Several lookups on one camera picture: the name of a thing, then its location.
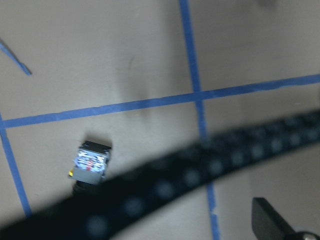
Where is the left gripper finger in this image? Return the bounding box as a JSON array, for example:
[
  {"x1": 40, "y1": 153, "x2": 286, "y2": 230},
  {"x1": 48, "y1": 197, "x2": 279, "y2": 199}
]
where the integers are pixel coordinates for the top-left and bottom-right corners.
[{"x1": 251, "y1": 197, "x2": 320, "y2": 240}]

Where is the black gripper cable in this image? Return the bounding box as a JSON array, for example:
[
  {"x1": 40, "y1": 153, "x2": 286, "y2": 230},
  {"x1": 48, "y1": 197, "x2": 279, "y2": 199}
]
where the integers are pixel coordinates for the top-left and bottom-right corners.
[{"x1": 0, "y1": 109, "x2": 320, "y2": 240}]

